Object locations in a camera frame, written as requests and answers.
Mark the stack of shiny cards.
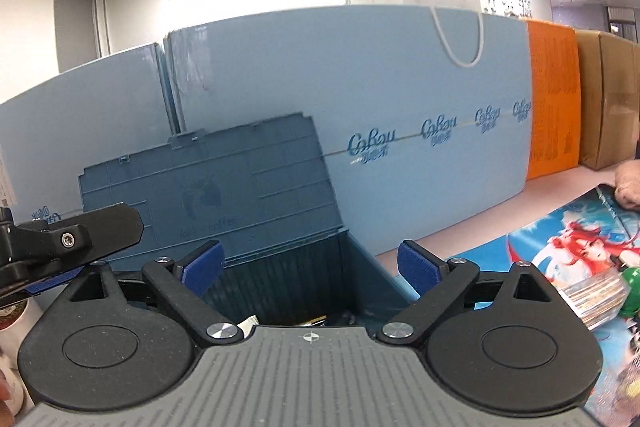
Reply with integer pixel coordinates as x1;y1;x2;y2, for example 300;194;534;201
562;271;628;332

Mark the white wall lettering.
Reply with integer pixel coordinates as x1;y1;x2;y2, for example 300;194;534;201
479;0;536;20

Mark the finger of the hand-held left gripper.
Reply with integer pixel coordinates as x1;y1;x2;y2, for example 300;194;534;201
15;203;146;269
0;261;98;305

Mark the pink knitted cloth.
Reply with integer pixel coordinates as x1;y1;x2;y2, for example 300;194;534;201
612;161;640;210

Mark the blue lidded storage box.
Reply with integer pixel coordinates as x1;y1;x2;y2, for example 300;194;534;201
77;111;418;330

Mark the anime printed mat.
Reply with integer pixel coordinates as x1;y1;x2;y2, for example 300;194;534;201
442;184;640;427

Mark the large light blue carton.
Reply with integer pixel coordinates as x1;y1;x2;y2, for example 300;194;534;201
162;4;532;258

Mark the brown cardboard box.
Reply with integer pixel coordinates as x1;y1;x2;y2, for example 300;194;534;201
574;29;640;170

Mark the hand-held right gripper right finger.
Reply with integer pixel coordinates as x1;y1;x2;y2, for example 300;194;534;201
376;241;571;350

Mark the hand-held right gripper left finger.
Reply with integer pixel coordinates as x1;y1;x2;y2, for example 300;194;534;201
50;241;242;350

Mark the white cup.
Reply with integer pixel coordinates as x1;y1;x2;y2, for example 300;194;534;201
0;297;37;413

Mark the orange box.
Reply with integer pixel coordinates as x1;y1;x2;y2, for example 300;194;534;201
522;19;583;180

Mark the light blue carton with label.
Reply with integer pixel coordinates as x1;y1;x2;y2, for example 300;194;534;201
0;43;176;230

